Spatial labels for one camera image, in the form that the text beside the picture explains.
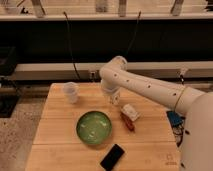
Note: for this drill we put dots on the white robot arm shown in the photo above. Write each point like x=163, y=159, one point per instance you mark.
x=196, y=106

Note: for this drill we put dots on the clear plastic cup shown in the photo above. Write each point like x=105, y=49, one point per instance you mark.
x=70, y=89

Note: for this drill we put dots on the black smartphone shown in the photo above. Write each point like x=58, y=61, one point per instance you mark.
x=112, y=157

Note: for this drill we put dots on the wall power socket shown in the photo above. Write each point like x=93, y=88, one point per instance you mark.
x=93, y=75

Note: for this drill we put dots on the clear plastic bottle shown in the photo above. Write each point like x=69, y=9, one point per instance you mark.
x=115, y=99

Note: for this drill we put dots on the blue power box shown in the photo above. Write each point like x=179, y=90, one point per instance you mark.
x=174, y=118

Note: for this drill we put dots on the green bowl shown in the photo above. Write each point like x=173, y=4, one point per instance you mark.
x=93, y=128

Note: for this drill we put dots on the white small box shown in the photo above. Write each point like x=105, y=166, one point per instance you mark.
x=130, y=111

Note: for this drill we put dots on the red brown snack bar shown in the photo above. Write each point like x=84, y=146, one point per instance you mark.
x=128, y=122

